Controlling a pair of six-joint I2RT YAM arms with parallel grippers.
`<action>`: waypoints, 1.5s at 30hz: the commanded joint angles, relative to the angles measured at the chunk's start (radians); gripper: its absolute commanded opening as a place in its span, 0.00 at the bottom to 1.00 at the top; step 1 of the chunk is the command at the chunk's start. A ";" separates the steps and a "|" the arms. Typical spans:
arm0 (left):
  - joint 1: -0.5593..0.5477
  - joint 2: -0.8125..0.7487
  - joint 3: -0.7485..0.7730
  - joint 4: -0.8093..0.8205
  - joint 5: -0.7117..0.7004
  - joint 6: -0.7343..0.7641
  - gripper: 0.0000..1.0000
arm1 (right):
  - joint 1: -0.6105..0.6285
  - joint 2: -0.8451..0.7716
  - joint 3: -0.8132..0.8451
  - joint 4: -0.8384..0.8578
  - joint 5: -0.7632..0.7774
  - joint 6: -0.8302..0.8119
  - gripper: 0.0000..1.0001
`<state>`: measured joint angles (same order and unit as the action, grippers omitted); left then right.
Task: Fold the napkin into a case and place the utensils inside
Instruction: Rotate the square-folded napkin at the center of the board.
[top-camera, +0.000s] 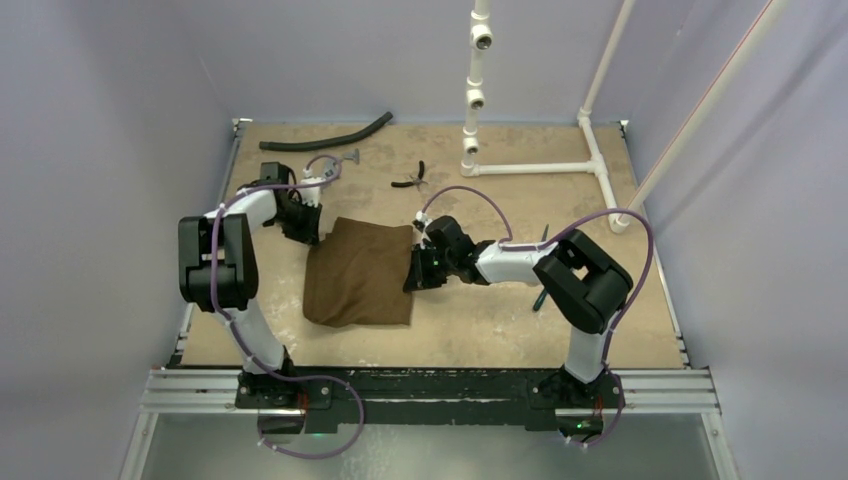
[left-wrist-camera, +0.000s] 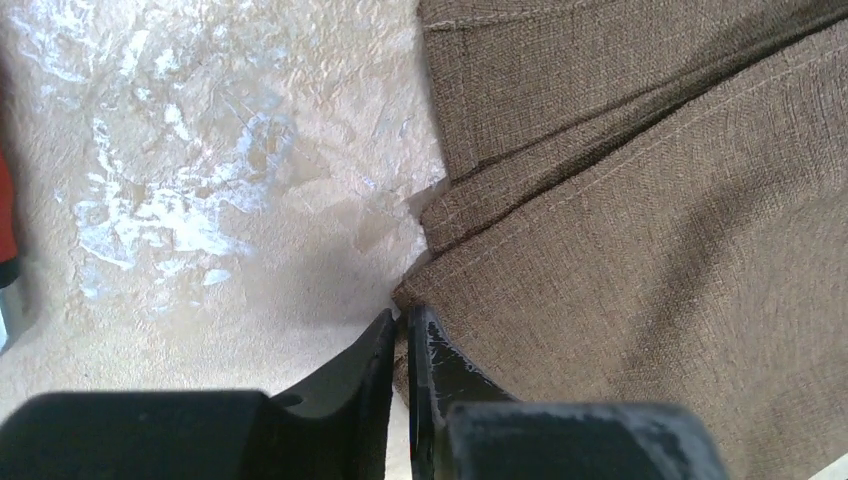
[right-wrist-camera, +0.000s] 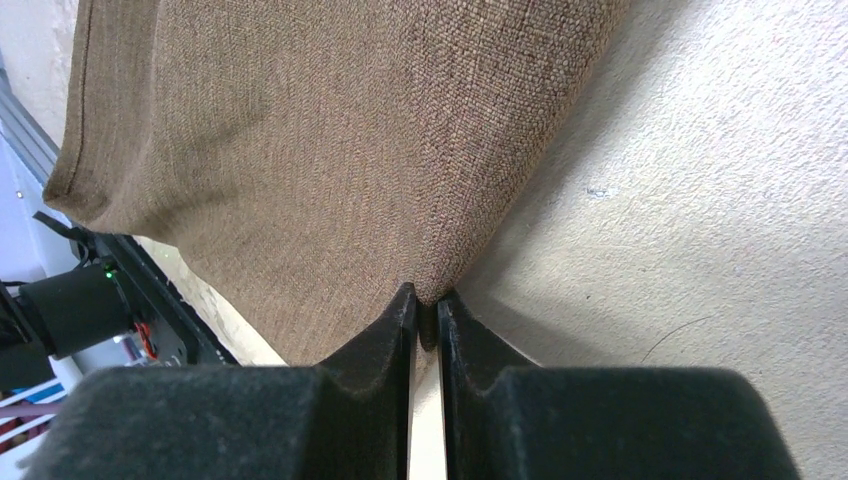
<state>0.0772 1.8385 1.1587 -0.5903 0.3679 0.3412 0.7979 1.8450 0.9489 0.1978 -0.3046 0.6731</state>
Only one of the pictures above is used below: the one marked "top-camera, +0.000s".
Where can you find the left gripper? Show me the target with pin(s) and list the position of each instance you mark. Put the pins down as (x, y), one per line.
(310, 232)

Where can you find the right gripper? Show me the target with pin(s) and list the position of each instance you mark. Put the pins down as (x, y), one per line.
(427, 262)

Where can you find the brown cloth napkin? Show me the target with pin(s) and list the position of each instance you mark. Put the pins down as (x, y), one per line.
(355, 276)

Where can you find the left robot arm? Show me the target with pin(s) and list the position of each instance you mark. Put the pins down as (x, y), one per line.
(218, 268)

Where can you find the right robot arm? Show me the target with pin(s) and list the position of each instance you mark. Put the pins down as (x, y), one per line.
(585, 283)

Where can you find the black pliers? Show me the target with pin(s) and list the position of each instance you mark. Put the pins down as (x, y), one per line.
(413, 181)

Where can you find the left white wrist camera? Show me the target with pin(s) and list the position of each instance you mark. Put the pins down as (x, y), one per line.
(311, 188)

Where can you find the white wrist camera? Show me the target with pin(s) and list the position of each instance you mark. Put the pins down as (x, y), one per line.
(311, 188)
(421, 221)

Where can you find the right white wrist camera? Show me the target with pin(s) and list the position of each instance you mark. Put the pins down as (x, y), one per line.
(421, 221)

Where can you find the red handled adjustable wrench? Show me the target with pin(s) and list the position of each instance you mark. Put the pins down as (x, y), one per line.
(344, 159)

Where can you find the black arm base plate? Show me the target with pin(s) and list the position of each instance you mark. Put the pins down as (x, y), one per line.
(537, 399)

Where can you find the aluminium frame rail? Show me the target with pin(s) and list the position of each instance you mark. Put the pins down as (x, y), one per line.
(194, 390)

